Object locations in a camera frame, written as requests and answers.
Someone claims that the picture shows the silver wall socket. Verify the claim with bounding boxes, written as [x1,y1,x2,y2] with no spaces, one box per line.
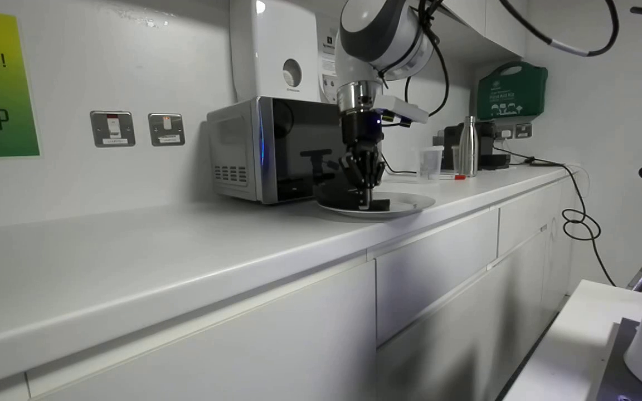
[90,111,135,148]
[148,114,185,148]

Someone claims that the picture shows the white wall dispenser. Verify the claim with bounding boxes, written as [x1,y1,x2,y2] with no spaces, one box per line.
[229,0,320,100]

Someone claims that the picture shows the dark green scouring towel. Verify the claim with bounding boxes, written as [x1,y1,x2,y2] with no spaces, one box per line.
[315,184,391,213]

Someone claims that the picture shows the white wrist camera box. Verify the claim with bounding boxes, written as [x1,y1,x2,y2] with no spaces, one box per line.
[372,95,428,125]

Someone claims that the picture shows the silver microwave oven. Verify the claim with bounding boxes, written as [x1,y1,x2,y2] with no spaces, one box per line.
[203,96,345,206]

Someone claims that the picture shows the black loose floor cable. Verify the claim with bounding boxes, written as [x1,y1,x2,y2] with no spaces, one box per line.
[495,148,619,291]

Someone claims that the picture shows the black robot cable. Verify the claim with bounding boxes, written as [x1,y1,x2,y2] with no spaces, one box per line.
[401,0,622,118]

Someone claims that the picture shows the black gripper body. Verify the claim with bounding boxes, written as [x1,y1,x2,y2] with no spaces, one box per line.
[341,111,383,177]

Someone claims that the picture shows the green first aid box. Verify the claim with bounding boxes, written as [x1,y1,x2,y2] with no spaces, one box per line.
[477,63,549,121]

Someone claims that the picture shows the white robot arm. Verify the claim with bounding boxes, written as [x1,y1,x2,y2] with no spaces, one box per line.
[317,0,446,213]

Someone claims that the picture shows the instruction sheets on wall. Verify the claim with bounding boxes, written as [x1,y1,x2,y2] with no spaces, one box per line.
[318,30,337,105]

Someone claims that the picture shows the white round plate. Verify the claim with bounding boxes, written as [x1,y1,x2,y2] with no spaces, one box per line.
[324,193,434,220]

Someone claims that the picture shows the white cabinet fronts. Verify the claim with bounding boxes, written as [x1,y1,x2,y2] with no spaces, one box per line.
[0,173,576,401]

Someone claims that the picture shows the silver metal bottle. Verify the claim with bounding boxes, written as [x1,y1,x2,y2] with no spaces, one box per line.
[464,116,477,179]

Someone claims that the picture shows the clear plastic cup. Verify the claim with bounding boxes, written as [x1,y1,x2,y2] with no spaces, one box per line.
[418,148,443,179]

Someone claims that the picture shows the right silver wall socket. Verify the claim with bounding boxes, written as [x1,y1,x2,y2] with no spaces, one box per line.
[148,114,185,148]

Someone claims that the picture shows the left silver wall socket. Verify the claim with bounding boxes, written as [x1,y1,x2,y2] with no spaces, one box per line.
[90,111,135,148]

